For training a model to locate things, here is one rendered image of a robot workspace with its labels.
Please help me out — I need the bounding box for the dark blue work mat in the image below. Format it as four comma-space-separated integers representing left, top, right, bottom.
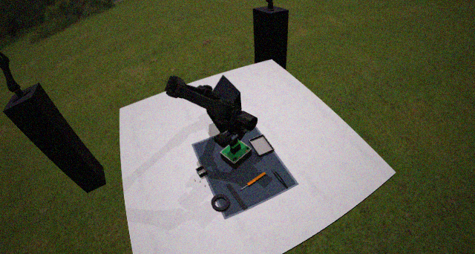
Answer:
192, 126, 298, 219

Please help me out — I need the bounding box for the green power plug with dark wires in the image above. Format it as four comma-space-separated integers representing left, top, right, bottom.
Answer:
230, 136, 240, 152

